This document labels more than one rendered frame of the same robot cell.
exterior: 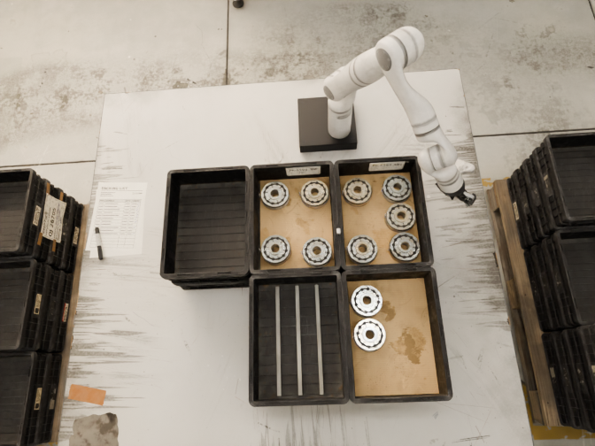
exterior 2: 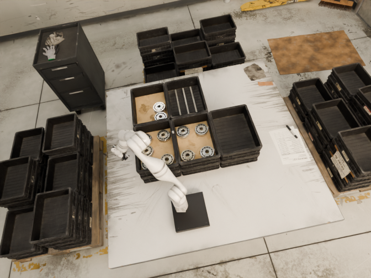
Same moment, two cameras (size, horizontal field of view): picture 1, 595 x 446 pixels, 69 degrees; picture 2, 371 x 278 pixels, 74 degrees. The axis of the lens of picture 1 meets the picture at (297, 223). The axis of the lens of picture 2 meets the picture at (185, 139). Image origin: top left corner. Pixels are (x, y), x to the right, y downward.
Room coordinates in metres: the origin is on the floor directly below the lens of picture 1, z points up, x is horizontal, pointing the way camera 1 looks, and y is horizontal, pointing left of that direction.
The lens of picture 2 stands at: (1.46, -0.21, 2.48)
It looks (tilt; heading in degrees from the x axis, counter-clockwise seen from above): 58 degrees down; 171
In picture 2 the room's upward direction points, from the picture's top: 11 degrees counter-clockwise
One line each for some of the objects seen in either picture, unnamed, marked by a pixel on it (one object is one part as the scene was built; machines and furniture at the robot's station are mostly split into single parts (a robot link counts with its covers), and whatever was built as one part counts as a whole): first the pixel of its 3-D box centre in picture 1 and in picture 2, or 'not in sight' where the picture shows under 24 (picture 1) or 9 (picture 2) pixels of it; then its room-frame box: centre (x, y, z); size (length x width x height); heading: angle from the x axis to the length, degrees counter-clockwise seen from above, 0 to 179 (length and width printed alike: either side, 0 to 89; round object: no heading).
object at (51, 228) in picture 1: (53, 218); (340, 164); (0.94, 1.17, 0.41); 0.31 x 0.02 x 0.16; 172
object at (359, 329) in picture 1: (369, 334); (159, 106); (0.09, -0.16, 0.86); 0.10 x 0.10 x 0.01
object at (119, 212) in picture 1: (117, 217); (290, 144); (0.74, 0.72, 0.70); 0.33 x 0.23 x 0.01; 172
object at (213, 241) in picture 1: (211, 225); (233, 132); (0.57, 0.31, 0.87); 0.40 x 0.30 x 0.11; 172
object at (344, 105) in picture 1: (341, 90); (176, 195); (0.93, -0.24, 1.00); 0.09 x 0.09 x 0.17; 30
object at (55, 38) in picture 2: not in sight; (54, 37); (-1.27, -0.99, 0.88); 0.29 x 0.22 x 0.03; 172
